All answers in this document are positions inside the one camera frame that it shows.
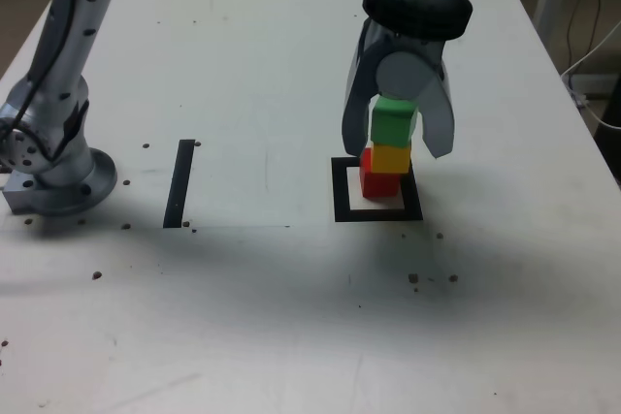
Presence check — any black tape square outline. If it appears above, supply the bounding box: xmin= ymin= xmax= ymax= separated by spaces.
xmin=330 ymin=155 xmax=424 ymax=223

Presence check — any yellow cube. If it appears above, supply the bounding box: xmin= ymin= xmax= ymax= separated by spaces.
xmin=371 ymin=141 xmax=412 ymax=175

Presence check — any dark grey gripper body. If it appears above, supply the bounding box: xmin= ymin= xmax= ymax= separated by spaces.
xmin=372 ymin=24 xmax=446 ymax=67

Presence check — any green cube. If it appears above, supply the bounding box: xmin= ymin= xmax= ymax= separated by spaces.
xmin=370 ymin=96 xmax=419 ymax=148

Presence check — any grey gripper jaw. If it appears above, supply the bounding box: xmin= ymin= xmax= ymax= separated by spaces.
xmin=341 ymin=18 xmax=385 ymax=157
xmin=376 ymin=48 xmax=456 ymax=161

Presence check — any black tape strip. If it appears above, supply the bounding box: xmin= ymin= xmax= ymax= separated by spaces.
xmin=162 ymin=139 xmax=196 ymax=230

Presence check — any red cube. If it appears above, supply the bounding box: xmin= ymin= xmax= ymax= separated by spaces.
xmin=359 ymin=147 xmax=402 ymax=199

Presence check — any white cable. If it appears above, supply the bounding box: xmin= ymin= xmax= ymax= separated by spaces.
xmin=561 ymin=19 xmax=621 ymax=130

